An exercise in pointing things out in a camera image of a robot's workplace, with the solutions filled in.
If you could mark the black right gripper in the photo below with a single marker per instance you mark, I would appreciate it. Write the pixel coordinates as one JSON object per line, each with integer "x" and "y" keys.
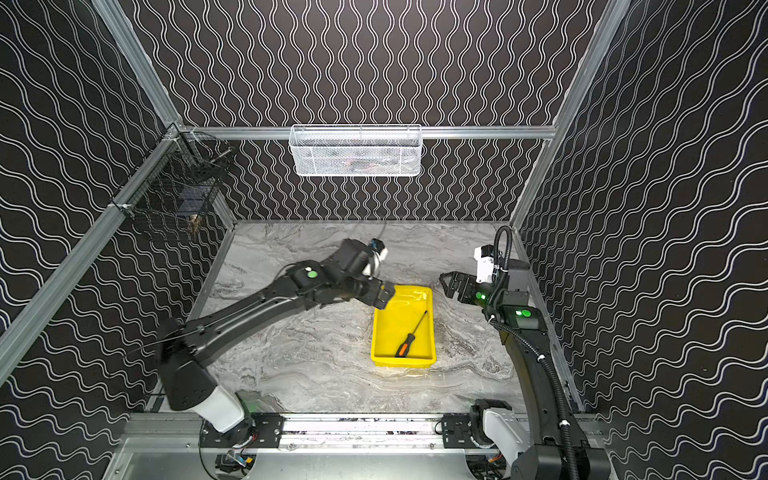
{"x": 470, "y": 287}

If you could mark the black wire wall basket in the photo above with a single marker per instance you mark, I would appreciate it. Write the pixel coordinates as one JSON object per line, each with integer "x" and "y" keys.
{"x": 176, "y": 201}

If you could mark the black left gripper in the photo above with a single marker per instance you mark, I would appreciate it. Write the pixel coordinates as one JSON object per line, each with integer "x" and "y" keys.
{"x": 372, "y": 289}

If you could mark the yellow plastic bin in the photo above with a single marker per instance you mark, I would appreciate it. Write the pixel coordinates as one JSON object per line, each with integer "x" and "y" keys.
{"x": 391, "y": 326}

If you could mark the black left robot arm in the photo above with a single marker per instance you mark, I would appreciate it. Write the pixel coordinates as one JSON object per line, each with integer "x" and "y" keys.
{"x": 184, "y": 350}

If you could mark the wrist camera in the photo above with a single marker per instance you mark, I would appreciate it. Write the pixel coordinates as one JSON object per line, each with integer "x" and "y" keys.
{"x": 378, "y": 254}
{"x": 485, "y": 263}

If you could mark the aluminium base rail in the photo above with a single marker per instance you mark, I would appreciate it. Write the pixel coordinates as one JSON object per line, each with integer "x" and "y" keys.
{"x": 299, "y": 446}

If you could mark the orange black handled screwdriver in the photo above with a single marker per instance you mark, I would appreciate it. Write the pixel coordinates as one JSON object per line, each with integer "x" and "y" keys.
{"x": 404, "y": 348}

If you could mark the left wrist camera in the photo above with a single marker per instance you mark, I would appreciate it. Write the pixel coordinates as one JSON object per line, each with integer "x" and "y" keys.
{"x": 378, "y": 254}

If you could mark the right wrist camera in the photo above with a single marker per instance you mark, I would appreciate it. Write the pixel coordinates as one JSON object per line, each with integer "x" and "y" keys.
{"x": 485, "y": 263}

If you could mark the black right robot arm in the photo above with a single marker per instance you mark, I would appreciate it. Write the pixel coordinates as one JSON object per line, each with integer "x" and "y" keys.
{"x": 550, "y": 443}

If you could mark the clear mesh wall basket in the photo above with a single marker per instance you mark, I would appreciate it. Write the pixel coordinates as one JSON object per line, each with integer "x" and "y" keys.
{"x": 356, "y": 150}

